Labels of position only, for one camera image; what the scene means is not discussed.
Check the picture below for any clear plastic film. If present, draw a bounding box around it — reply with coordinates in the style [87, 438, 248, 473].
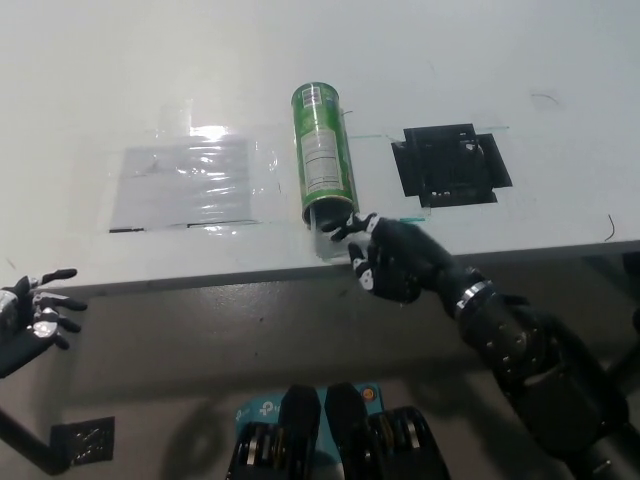
[101, 124, 282, 237]

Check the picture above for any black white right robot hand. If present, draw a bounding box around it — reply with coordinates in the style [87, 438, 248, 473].
[321, 212, 454, 305]

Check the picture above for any clear plastic chips tray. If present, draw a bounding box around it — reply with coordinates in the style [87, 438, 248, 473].
[308, 209, 362, 265]

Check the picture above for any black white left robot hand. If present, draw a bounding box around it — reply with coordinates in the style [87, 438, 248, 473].
[0, 268, 89, 379]

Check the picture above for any green chips can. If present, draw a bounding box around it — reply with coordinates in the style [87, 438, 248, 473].
[289, 82, 362, 232]

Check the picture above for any black tape patch on table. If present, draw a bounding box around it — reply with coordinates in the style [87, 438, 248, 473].
[390, 122, 515, 210]

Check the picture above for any teal router box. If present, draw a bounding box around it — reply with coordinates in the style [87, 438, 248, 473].
[234, 383, 385, 457]

